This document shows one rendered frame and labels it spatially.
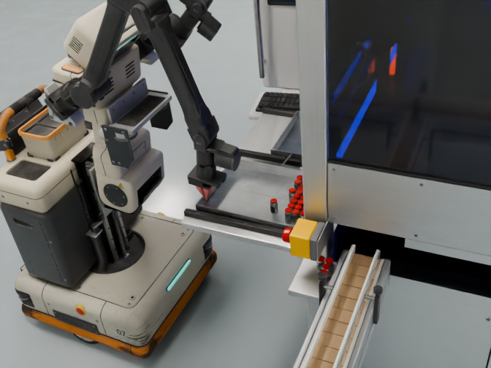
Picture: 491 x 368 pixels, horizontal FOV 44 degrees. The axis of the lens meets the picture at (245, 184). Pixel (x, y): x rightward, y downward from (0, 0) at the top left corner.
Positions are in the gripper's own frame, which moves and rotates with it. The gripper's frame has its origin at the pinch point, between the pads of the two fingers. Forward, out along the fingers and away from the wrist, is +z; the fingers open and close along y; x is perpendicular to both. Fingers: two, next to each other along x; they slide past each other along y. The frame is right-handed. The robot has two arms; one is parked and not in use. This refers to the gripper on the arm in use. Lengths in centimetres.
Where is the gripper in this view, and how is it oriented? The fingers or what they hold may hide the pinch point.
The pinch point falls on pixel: (207, 197)
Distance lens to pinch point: 187.6
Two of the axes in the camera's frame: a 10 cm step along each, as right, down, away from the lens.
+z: -0.2, 7.7, 6.4
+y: 9.2, 2.7, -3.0
